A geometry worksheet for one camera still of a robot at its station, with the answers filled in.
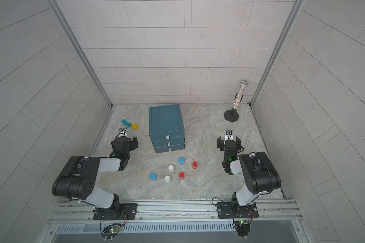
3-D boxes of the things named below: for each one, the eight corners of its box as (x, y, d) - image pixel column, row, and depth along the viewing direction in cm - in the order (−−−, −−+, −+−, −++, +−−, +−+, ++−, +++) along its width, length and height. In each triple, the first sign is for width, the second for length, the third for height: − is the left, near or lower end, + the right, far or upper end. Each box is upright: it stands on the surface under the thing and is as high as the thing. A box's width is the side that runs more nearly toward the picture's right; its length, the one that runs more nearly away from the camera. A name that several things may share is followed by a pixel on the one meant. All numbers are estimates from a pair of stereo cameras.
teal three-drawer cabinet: (156, 156, 92) (149, 137, 75) (155, 128, 105) (149, 107, 88) (185, 151, 94) (185, 132, 77) (181, 125, 107) (179, 103, 90)
